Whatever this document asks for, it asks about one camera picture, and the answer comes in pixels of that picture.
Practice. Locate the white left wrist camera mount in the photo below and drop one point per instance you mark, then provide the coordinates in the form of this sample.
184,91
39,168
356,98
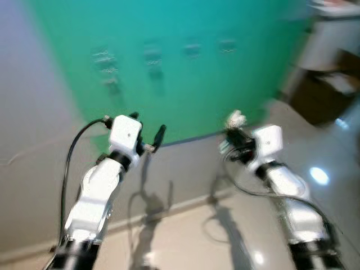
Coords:
125,134

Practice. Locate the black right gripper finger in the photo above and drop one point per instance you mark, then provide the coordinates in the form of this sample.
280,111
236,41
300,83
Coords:
233,133

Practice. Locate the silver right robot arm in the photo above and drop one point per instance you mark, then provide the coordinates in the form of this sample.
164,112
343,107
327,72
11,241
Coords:
298,208

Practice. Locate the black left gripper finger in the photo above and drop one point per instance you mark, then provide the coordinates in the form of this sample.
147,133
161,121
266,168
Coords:
134,115
159,138

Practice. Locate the green wall panel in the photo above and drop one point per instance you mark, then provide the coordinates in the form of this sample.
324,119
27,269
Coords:
214,95

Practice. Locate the white cabinet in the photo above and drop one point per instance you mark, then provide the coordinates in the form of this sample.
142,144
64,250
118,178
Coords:
332,34

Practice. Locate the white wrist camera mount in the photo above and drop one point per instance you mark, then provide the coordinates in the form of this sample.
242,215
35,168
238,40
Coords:
269,142
125,134

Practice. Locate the metal wall hook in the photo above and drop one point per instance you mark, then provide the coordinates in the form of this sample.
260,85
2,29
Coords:
152,53
228,45
105,59

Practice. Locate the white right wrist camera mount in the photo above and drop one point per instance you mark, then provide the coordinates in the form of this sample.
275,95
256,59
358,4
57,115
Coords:
269,142

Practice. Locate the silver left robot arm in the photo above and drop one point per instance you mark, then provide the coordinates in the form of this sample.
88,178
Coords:
95,197

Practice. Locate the open brown cardboard box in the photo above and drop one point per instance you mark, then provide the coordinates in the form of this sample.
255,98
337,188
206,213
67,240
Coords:
323,93

